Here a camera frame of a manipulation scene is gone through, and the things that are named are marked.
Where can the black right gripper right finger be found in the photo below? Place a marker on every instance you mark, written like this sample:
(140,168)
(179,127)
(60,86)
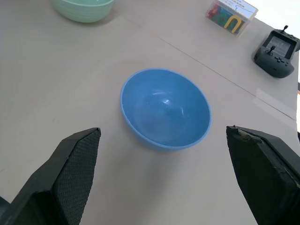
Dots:
(264,173)

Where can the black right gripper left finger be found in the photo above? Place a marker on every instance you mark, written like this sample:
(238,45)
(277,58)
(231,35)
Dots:
(70,173)

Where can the blue plastic bowl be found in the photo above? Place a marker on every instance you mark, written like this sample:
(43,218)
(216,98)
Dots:
(166,107)

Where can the black handheld remote controller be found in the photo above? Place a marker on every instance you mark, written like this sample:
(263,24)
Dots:
(276,55)

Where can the clear box of coloured letters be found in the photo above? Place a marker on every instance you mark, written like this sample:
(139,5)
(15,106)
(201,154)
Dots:
(230,16)

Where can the green plastic bowl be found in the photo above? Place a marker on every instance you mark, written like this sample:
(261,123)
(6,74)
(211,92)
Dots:
(83,9)

